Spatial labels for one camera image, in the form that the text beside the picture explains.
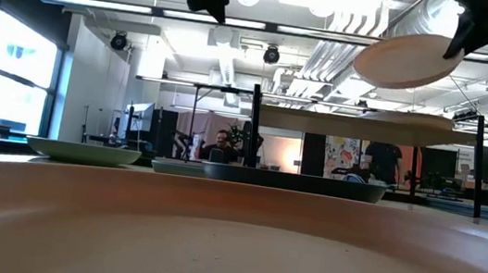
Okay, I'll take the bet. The peach plate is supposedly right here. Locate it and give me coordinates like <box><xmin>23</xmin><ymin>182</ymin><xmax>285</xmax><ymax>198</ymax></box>
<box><xmin>350</xmin><ymin>25</ymin><xmax>468</xmax><ymax>99</ymax></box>

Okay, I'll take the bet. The grey-green plate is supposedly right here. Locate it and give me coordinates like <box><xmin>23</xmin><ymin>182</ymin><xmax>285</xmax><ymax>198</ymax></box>
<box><xmin>149</xmin><ymin>157</ymin><xmax>207</xmax><ymax>179</ymax></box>

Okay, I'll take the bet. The pale green plate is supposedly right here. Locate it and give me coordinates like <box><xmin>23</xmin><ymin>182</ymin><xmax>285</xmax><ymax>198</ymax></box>
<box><xmin>24</xmin><ymin>135</ymin><xmax>144</xmax><ymax>172</ymax></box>

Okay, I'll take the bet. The dark teal plate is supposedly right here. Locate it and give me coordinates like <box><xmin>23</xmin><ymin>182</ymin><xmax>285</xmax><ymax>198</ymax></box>
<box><xmin>198</xmin><ymin>159</ymin><xmax>389</xmax><ymax>206</ymax></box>

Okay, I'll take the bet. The terracotta plate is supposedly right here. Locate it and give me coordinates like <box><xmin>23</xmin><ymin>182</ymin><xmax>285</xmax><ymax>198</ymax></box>
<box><xmin>0</xmin><ymin>153</ymin><xmax>488</xmax><ymax>273</ymax></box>

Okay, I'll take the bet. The black ceiling spotlight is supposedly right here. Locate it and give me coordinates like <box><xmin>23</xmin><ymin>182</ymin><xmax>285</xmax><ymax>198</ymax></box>
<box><xmin>261</xmin><ymin>44</ymin><xmax>282</xmax><ymax>66</ymax></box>
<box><xmin>109</xmin><ymin>30</ymin><xmax>130</xmax><ymax>52</ymax></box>

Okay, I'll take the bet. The long ceiling light fixture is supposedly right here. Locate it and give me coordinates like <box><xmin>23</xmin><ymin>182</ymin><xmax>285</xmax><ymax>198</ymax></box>
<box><xmin>35</xmin><ymin>0</ymin><xmax>488</xmax><ymax>64</ymax></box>

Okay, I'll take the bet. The computer monitor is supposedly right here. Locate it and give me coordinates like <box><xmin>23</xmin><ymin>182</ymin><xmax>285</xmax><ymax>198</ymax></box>
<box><xmin>124</xmin><ymin>99</ymin><xmax>156</xmax><ymax>134</ymax></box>

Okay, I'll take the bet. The potted green plant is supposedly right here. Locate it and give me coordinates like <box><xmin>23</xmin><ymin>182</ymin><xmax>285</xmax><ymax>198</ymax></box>
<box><xmin>224</xmin><ymin>122</ymin><xmax>251</xmax><ymax>155</ymax></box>

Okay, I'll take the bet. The person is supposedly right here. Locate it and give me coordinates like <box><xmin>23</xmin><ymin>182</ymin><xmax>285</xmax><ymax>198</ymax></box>
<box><xmin>197</xmin><ymin>126</ymin><xmax>245</xmax><ymax>166</ymax></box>
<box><xmin>360</xmin><ymin>141</ymin><xmax>406</xmax><ymax>190</ymax></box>

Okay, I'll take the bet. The colourful floral poster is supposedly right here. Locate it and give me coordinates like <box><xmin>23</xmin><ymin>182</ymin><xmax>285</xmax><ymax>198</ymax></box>
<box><xmin>321</xmin><ymin>134</ymin><xmax>364</xmax><ymax>184</ymax></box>

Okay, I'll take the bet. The black pillar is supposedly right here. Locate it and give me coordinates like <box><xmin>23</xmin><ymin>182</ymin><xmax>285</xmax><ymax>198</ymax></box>
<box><xmin>298</xmin><ymin>131</ymin><xmax>328</xmax><ymax>179</ymax></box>

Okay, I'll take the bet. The large window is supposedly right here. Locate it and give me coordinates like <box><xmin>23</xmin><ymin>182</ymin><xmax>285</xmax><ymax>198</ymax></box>
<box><xmin>0</xmin><ymin>7</ymin><xmax>63</xmax><ymax>140</ymax></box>

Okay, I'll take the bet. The silver ventilation duct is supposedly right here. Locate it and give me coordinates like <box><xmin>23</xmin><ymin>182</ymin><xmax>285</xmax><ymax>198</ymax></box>
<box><xmin>386</xmin><ymin>0</ymin><xmax>467</xmax><ymax>45</ymax></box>

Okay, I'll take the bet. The black mounted camera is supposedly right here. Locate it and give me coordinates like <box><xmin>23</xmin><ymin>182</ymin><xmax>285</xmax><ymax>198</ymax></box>
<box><xmin>452</xmin><ymin>107</ymin><xmax>481</xmax><ymax>125</ymax></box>

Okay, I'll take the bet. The orange wall panel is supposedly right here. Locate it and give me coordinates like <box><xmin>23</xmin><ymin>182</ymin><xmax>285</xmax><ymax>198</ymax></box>
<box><xmin>399</xmin><ymin>145</ymin><xmax>425</xmax><ymax>178</ymax></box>

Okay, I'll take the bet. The wooden shelf with black frame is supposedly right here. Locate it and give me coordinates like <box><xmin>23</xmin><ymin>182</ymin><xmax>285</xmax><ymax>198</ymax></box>
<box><xmin>240</xmin><ymin>83</ymin><xmax>488</xmax><ymax>226</ymax></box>

